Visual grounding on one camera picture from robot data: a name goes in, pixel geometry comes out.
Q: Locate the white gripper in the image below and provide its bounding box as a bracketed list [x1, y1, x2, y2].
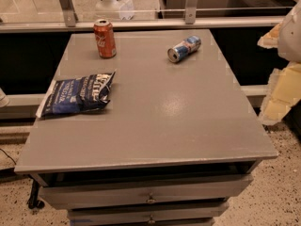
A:
[257, 1, 301, 125]

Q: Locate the blue silver redbull can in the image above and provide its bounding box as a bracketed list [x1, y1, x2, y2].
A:
[167, 36, 201, 63]

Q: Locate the orange coca-cola can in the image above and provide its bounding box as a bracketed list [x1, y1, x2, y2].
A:
[93, 19, 117, 58]

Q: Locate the grey drawer cabinet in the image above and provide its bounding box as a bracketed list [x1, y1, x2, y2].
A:
[16, 29, 277, 226]

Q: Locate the grey drawer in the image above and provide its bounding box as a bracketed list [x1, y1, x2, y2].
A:
[40, 174, 253, 209]
[68, 202, 229, 226]

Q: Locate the blue chips bag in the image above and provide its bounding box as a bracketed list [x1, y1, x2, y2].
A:
[36, 72, 116, 118]

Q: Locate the top grey drawer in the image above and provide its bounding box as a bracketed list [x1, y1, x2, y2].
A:
[40, 174, 253, 209]

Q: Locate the black caster wheel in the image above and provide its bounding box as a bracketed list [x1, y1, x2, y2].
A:
[27, 181, 45, 209]

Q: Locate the right metal rail bracket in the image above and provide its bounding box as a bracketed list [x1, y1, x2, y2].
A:
[184, 0, 198, 24]

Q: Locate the metal rail bracket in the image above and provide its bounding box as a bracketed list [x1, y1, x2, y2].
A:
[184, 0, 198, 24]
[59, 0, 78, 27]

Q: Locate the white pedestal base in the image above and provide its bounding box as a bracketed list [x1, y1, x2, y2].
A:
[95, 0, 135, 21]

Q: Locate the left metal rail bracket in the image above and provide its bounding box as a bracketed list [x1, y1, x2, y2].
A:
[59, 0, 78, 27]

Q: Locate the black floor cable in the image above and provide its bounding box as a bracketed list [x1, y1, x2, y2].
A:
[0, 148, 17, 166]

